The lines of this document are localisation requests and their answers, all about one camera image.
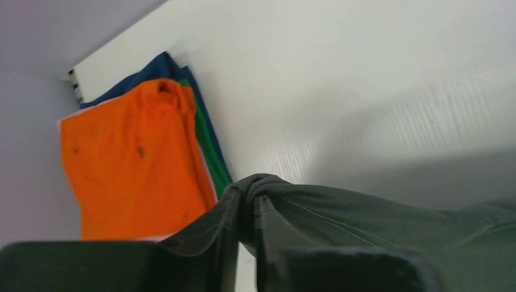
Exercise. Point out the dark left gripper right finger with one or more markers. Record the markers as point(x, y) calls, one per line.
point(286, 260)

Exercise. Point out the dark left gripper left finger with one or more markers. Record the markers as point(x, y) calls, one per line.
point(201, 257)

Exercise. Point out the dark grey t-shirt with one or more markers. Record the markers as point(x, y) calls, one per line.
point(472, 249)

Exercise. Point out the folded green t-shirt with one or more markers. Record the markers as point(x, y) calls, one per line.
point(207, 140)

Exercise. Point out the folded orange t-shirt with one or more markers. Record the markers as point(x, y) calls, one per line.
point(133, 161)

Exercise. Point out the folded blue t-shirt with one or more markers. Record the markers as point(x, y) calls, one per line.
point(163, 66)

